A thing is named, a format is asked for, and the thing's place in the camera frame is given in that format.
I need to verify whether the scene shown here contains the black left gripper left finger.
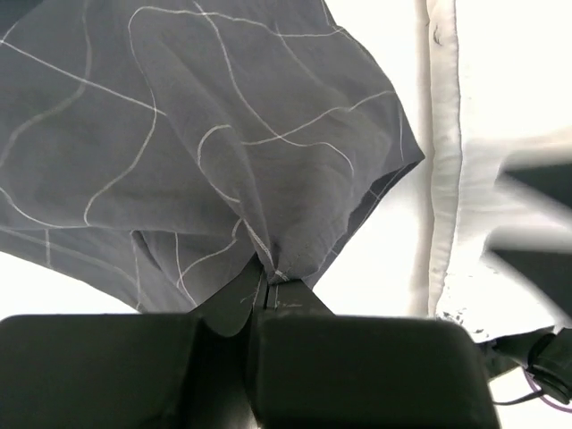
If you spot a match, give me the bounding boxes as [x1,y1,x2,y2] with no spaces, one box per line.
[1,263,263,428]

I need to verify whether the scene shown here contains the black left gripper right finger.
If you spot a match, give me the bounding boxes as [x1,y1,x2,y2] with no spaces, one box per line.
[252,282,499,428]

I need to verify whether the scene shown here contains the dark grey checked pillowcase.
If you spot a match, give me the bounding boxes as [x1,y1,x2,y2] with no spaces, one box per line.
[1,1,424,313]

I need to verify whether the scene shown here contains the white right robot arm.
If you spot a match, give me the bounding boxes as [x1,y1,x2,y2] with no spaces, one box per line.
[248,164,571,428]

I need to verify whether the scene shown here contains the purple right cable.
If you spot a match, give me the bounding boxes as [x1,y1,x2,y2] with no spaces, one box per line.
[493,366,572,412]

